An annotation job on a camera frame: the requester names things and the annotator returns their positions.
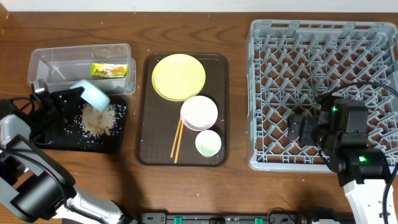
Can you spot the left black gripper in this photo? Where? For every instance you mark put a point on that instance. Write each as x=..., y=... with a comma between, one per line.
x=63, y=112

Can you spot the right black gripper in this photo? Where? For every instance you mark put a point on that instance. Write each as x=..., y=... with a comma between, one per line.
x=308, y=130

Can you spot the rice food scraps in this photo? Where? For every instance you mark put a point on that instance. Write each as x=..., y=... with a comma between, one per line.
x=89, y=125

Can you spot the light blue bowl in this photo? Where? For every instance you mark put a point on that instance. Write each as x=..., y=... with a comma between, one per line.
x=93, y=95

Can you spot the green snack wrapper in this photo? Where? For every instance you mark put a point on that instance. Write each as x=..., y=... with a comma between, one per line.
x=108, y=70

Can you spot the small white cup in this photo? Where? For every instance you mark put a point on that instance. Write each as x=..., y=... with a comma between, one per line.
x=208, y=143

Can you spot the pink white bowl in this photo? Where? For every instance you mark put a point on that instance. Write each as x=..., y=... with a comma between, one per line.
x=199, y=113

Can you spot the wooden chopstick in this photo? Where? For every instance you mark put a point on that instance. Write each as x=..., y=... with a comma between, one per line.
x=177, y=149
x=175, y=138

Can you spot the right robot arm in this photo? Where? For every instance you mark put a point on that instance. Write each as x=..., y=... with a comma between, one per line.
x=340, y=134

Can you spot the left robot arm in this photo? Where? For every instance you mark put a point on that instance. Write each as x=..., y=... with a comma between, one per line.
x=35, y=186

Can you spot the black rectangular waste tray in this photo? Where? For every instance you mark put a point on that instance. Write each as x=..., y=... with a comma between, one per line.
x=75, y=137

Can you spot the grey plastic dishwasher rack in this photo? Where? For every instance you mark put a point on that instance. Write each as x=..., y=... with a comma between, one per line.
x=291, y=63

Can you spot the clear plastic waste bin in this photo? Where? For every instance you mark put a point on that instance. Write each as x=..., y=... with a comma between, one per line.
x=62, y=67

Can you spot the yellow round plate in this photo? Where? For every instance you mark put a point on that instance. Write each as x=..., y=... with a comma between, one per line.
x=178, y=77

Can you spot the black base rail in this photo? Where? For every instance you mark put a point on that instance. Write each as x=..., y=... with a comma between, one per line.
x=275, y=217

